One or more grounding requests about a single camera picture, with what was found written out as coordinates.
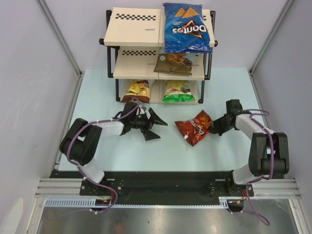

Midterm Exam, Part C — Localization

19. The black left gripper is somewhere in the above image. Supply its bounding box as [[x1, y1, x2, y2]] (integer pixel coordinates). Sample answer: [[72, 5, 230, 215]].
[[130, 108, 167, 140]]

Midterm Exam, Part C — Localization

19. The red Doritos bag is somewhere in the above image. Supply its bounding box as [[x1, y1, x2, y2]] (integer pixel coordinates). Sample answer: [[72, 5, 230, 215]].
[[175, 110, 212, 146]]

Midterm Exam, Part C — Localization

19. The brown Chuba chips bag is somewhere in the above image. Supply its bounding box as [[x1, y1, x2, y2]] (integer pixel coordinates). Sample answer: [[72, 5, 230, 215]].
[[121, 79, 151, 103]]

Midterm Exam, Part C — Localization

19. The green Chuba cassava chips bag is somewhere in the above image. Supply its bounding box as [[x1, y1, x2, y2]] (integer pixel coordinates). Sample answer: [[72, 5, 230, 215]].
[[162, 80, 195, 103]]

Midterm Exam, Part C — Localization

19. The light blue brown chips bag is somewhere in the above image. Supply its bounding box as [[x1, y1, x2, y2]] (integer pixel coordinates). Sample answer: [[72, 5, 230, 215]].
[[154, 53, 195, 75]]

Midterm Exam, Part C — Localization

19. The blue Doritos bag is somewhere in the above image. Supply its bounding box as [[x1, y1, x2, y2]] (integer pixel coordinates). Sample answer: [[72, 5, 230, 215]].
[[163, 2, 211, 54]]

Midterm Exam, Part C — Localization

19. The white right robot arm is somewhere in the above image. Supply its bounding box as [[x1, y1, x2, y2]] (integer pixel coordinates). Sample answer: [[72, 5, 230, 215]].
[[208, 99, 290, 195]]

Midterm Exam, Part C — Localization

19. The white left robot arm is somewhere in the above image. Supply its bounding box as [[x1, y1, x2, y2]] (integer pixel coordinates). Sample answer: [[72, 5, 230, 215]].
[[59, 101, 168, 195]]

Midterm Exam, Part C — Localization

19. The beige three-tier black-framed shelf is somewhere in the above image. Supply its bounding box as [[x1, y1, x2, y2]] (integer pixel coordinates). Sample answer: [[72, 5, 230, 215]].
[[99, 7, 213, 104]]

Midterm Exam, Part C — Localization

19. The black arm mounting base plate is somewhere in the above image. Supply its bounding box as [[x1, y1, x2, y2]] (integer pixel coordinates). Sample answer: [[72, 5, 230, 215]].
[[50, 171, 285, 205]]

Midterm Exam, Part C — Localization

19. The aluminium frame rail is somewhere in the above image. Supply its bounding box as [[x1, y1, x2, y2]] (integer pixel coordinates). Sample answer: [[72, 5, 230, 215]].
[[34, 177, 83, 198]]

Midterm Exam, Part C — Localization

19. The white slotted cable duct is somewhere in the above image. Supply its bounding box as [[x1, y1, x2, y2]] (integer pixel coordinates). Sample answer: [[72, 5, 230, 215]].
[[45, 198, 111, 208]]

